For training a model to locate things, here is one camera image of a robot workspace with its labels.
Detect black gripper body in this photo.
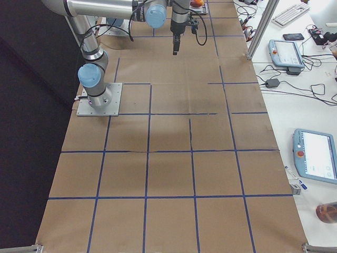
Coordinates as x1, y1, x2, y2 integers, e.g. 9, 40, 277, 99
170, 16, 199, 35

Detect orange mango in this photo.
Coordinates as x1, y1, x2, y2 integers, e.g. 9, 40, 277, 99
190, 0, 204, 8

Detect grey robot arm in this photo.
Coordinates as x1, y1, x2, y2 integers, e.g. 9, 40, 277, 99
43, 1, 198, 109

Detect silver digital kitchen scale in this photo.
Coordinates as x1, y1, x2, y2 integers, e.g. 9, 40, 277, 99
190, 2, 209, 15

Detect black power adapter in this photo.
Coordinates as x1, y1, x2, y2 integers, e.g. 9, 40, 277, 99
265, 79, 280, 89

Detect far blue teach pendant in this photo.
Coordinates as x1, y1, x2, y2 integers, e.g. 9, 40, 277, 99
268, 40, 304, 69

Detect blue teach pendant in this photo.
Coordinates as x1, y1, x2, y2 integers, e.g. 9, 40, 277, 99
293, 129, 336, 184
268, 40, 304, 69

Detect white keyboard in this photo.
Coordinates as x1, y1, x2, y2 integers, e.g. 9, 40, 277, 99
271, 3, 310, 27

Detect black smartphone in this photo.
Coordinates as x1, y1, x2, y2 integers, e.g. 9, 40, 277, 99
282, 33, 304, 41

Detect near blue teach pendant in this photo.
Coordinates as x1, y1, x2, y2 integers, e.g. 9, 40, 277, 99
293, 129, 336, 184

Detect small grey box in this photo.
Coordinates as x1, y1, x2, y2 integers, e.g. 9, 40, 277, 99
290, 184, 301, 196

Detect brown glass bottle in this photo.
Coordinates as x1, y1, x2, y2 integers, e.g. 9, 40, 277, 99
316, 201, 337, 223

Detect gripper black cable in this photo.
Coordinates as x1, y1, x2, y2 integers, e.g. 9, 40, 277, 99
189, 7, 208, 46

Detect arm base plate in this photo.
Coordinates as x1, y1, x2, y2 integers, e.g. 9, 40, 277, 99
98, 17, 129, 36
76, 83, 123, 116

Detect aluminium frame upright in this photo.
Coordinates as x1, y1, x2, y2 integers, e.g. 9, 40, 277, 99
246, 0, 279, 60

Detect black device with cables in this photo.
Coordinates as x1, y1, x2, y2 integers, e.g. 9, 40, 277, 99
308, 25, 336, 45

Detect right corner metal bracket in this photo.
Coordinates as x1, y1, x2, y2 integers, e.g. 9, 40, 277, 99
302, 244, 337, 253

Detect corner metal bracket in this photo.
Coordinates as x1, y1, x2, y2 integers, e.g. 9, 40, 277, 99
0, 245, 44, 253
302, 244, 337, 253

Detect left corner metal bracket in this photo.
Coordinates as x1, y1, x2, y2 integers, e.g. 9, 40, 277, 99
0, 245, 44, 253

